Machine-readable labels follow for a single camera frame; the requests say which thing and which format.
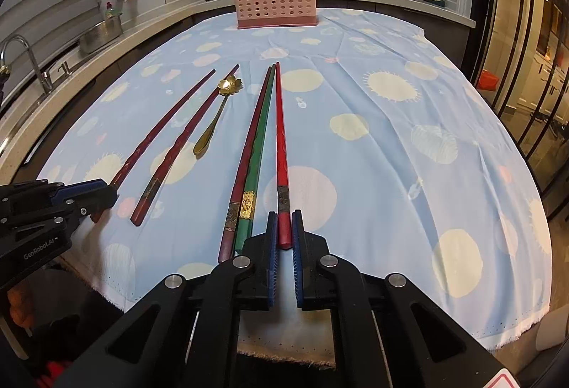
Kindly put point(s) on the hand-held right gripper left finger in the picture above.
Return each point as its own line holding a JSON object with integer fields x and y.
{"x": 272, "y": 281}

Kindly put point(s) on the gold flower spoon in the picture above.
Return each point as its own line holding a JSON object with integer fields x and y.
{"x": 230, "y": 85}

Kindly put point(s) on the green chopstick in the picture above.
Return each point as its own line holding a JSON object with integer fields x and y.
{"x": 258, "y": 165}

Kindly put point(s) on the steel pot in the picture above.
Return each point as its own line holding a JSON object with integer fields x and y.
{"x": 102, "y": 34}

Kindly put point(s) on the black framed glass door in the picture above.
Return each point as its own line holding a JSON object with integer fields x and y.
{"x": 524, "y": 59}

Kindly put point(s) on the steel kitchen faucet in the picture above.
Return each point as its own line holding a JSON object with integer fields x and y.
{"x": 35, "y": 63}

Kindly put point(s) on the orange object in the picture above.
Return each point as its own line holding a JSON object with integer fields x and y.
{"x": 21, "y": 305}

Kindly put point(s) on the small red bag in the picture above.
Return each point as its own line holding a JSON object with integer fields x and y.
{"x": 486, "y": 81}

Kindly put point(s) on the green dish soap bottle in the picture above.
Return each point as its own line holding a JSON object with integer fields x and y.
{"x": 110, "y": 11}

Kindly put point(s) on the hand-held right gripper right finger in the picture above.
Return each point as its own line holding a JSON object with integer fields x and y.
{"x": 297, "y": 277}

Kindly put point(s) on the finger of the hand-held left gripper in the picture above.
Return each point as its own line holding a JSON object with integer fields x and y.
{"x": 98, "y": 202}
{"x": 80, "y": 189}

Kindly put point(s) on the blue printed tablecloth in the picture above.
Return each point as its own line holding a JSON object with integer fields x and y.
{"x": 378, "y": 139}

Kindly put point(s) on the steel sink soap dispenser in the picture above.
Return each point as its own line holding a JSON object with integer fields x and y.
{"x": 64, "y": 69}

